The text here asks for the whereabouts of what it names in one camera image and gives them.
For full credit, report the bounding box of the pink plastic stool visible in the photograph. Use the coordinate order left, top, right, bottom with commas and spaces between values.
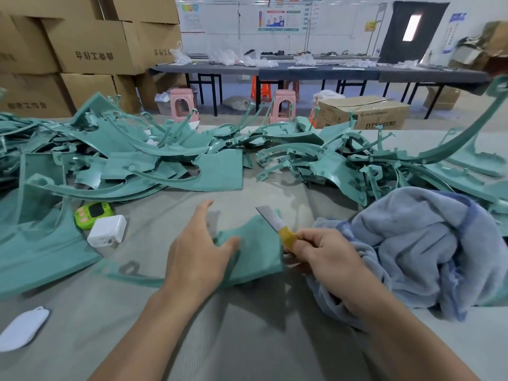
271, 89, 297, 124
168, 89, 200, 124

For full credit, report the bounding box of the green plastic panel part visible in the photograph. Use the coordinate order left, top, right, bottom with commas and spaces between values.
96, 211, 285, 290

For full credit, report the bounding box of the white face mask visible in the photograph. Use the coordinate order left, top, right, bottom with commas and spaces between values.
0, 306, 51, 353

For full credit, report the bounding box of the row of white plastic bags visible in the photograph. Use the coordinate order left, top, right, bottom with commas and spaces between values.
169, 40, 420, 70

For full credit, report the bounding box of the person's right hand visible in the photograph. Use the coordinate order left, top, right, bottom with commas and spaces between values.
293, 228, 384, 311

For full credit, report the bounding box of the person's left forearm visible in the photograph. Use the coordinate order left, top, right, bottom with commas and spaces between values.
89, 282, 209, 381

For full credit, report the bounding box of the white power adapter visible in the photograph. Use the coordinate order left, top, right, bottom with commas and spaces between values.
87, 215, 128, 248

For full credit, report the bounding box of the printed cardboard box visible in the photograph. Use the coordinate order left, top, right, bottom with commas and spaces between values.
317, 95, 410, 131

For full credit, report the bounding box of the heap of cartons and packaging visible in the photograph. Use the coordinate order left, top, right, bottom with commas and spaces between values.
448, 21, 508, 76

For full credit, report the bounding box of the white bag of items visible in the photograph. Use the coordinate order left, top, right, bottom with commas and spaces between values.
154, 92, 172, 115

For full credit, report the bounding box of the person's right forearm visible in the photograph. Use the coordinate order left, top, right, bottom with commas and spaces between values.
345, 291, 482, 381

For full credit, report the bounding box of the wide chart wall poster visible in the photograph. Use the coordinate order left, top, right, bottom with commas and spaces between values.
257, 9, 311, 32

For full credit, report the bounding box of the grey table cloth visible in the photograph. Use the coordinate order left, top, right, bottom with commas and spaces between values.
0, 115, 508, 381

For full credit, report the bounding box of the green paw-shaped timer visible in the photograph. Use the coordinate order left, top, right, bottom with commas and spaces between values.
74, 201, 114, 230

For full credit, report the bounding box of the stack of brown cardboard boxes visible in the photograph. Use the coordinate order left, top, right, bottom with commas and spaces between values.
0, 0, 188, 119

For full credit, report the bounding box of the colourful wall poster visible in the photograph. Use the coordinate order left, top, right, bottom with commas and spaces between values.
180, 0, 206, 34

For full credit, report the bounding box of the small plain cardboard box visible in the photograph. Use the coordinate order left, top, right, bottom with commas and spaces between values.
423, 86, 462, 111

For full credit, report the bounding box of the orange plastic stool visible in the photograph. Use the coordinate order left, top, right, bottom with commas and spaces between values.
250, 76, 273, 102

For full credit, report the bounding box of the light blue towel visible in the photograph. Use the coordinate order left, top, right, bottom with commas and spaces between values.
306, 186, 508, 330

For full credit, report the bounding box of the black door curtain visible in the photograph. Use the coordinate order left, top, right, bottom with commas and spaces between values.
379, 1, 451, 65

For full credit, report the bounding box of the pile of green plastic parts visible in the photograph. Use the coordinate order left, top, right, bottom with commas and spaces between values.
0, 74, 508, 300

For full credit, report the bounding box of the dark grey folding table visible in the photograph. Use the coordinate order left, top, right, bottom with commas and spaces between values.
148, 61, 261, 117
257, 64, 382, 115
378, 67, 492, 120

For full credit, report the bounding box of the person's left hand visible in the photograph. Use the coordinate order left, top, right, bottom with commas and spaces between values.
164, 200, 241, 304

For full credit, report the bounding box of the scraper blade with yellow tape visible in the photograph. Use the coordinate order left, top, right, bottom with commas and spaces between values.
256, 206, 299, 254

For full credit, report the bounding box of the blue and white banner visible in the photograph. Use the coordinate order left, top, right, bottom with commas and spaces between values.
442, 12, 468, 55

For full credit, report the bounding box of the grey sack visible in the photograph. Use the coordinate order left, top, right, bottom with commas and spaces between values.
222, 95, 253, 112

